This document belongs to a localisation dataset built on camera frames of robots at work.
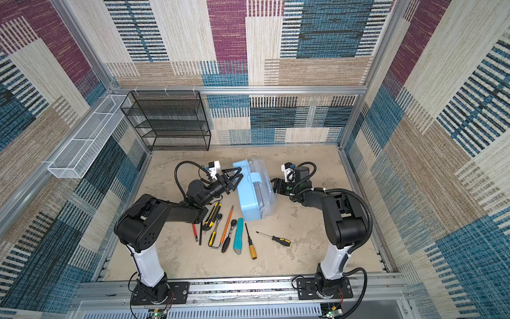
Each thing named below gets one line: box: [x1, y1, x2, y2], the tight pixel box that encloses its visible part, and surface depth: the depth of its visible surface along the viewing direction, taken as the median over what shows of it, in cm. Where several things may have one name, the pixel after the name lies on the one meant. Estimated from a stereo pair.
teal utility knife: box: [233, 217, 244, 255], surface depth 89 cm
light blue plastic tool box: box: [232, 158, 277, 222], surface depth 87 cm
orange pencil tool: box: [219, 205, 235, 244], surface depth 91 cm
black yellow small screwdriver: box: [255, 231, 291, 247], surface depth 85 cm
